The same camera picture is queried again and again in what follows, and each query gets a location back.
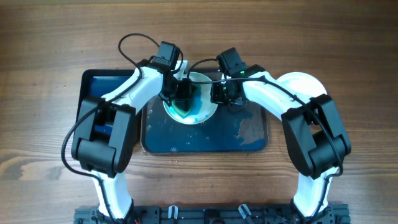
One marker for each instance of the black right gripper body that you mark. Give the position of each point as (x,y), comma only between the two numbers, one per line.
(230,99)

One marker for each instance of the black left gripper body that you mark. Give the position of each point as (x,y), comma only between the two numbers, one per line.
(181,89)

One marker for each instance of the green yellow sponge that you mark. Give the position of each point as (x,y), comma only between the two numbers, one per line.
(182,101)

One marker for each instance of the white plate blue stains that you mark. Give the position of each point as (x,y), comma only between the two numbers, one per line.
(303,83)

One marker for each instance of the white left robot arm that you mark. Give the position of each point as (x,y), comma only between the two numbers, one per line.
(105,160)

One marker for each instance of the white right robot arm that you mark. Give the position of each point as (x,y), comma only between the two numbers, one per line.
(315,136)

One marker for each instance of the dark grey work tray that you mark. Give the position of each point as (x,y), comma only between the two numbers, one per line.
(227,130)

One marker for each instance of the dark blue water tray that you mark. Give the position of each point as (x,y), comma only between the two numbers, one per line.
(98,82)

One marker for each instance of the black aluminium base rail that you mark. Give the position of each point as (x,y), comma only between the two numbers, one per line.
(275,213)

